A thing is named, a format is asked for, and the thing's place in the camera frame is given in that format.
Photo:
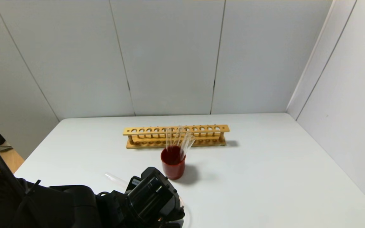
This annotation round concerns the empty glass test tube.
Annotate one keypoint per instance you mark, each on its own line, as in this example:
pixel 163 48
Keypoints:
pixel 185 139
pixel 187 147
pixel 176 136

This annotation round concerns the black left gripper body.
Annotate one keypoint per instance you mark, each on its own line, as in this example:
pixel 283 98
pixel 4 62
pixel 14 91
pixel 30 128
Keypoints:
pixel 134 183

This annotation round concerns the grey shoe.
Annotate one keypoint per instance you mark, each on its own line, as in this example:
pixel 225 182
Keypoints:
pixel 4 147

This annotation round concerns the test tube with red pigment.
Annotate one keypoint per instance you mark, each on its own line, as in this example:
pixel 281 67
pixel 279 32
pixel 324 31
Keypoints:
pixel 116 179

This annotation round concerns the red plastic cup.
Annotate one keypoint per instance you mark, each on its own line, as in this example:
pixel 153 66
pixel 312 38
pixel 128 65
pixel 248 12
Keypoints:
pixel 173 164

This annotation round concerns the orange and black left arm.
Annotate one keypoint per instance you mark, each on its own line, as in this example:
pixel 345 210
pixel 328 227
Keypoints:
pixel 59 209

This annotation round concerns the wooden test tube rack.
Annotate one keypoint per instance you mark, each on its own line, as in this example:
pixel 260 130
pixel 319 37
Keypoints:
pixel 208 128

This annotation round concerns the test tube with yellow pigment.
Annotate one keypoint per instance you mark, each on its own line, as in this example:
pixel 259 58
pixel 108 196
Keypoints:
pixel 168 139

